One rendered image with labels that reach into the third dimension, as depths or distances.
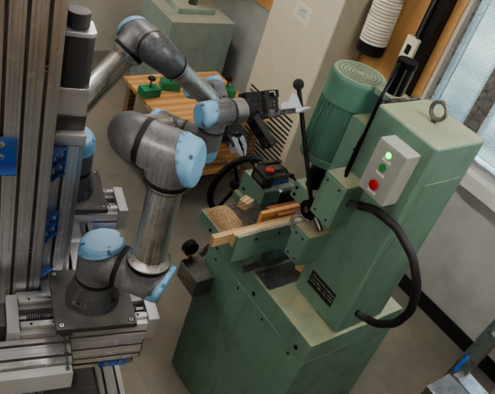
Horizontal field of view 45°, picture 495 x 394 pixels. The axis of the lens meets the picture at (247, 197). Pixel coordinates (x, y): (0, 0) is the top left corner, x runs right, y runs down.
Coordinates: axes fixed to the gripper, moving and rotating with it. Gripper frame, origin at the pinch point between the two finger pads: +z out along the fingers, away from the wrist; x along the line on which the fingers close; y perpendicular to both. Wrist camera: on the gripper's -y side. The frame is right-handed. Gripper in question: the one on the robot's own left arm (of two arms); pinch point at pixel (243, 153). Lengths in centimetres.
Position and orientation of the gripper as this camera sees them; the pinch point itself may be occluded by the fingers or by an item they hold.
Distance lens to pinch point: 239.1
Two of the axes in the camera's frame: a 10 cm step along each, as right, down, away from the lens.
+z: 3.4, 9.2, -2.0
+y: -5.1, 3.6, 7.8
